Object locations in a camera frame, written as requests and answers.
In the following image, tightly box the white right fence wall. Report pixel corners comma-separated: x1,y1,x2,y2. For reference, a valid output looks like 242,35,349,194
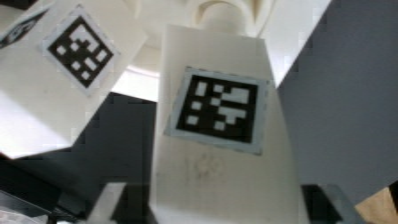
262,0,331,85

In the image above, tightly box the white stool leg with tag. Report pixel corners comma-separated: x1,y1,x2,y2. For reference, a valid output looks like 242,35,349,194
0,0,148,159

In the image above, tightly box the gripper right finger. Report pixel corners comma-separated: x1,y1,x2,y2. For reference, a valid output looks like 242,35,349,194
302,184,366,224

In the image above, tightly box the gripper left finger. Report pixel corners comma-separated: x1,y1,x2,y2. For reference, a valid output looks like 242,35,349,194
79,182,157,224

